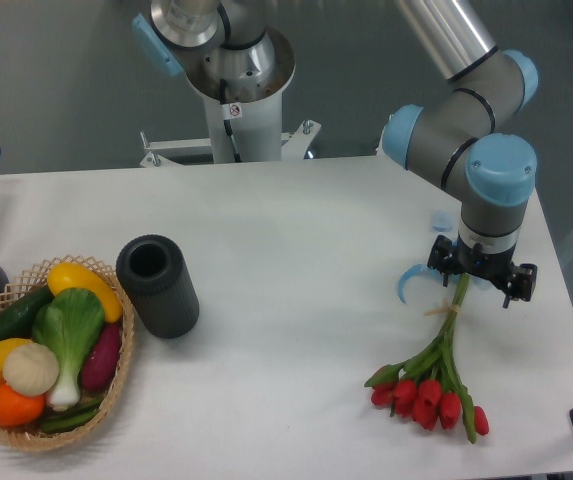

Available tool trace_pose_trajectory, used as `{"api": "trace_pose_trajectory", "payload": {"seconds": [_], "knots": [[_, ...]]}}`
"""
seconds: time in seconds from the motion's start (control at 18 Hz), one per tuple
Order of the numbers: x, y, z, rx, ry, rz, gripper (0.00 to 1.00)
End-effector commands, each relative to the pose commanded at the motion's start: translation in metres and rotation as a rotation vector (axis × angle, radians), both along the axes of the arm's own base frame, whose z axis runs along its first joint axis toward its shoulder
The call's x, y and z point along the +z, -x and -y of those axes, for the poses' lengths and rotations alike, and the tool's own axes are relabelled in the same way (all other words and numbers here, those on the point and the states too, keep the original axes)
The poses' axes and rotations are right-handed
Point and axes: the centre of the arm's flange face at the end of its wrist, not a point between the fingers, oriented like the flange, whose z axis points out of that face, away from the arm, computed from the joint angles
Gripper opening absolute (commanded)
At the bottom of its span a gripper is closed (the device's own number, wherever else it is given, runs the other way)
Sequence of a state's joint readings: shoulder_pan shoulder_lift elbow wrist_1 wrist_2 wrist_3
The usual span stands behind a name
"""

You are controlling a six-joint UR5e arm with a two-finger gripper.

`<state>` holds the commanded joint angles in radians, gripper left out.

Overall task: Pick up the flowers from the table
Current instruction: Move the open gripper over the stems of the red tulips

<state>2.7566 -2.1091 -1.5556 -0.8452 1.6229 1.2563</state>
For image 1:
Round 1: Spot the white garlic bulb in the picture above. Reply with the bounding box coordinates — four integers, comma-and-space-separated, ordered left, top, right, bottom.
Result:
2, 342, 59, 397

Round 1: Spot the green bok choy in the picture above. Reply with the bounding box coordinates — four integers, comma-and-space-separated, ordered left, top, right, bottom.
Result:
32, 288, 105, 412

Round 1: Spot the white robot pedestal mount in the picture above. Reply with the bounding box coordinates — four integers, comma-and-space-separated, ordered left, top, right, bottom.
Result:
140, 27, 321, 167

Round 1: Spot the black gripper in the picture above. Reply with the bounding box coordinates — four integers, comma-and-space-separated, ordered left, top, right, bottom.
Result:
397, 235, 538, 308

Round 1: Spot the yellow squash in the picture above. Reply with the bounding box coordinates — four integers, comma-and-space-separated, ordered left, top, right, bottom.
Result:
47, 262, 123, 323

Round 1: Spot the red tulip bouquet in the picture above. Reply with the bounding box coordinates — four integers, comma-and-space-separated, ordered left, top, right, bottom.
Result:
364, 274, 490, 444

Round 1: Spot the dark grey ribbed vase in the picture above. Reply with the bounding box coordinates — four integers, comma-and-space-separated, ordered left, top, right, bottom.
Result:
116, 234, 200, 339

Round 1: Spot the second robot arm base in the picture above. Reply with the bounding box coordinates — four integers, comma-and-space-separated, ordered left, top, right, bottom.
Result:
131, 1, 276, 80

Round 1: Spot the woven wicker basket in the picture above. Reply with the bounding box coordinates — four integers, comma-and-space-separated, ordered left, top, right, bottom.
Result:
0, 255, 135, 452

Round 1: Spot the purple sweet potato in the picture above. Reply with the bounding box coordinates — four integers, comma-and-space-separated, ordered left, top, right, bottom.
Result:
81, 324, 121, 391

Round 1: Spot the dark green vegetable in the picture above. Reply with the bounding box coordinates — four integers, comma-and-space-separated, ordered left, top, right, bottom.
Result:
39, 397, 103, 435

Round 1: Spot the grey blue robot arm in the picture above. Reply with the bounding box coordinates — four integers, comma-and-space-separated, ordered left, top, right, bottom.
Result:
381, 1, 538, 302

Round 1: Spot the orange fruit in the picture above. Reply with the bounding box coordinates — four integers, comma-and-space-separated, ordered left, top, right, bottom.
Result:
0, 383, 45, 427

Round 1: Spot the black cable on pedestal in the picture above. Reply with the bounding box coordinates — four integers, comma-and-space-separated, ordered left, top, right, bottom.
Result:
218, 78, 243, 163

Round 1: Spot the green cucumber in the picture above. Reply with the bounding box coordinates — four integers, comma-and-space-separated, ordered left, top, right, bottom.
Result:
0, 286, 54, 341

